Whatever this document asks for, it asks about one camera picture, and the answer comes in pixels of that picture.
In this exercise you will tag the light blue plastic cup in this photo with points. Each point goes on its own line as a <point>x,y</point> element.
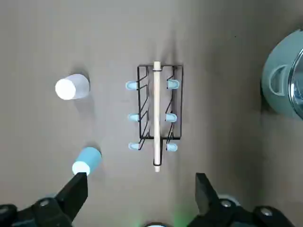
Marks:
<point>88,158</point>

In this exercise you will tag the white plastic cup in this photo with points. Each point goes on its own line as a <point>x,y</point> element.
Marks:
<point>71,87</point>

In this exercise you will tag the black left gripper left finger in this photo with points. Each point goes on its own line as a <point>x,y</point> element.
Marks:
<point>71,196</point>

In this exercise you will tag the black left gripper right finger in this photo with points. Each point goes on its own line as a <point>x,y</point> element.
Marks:
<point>206,196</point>

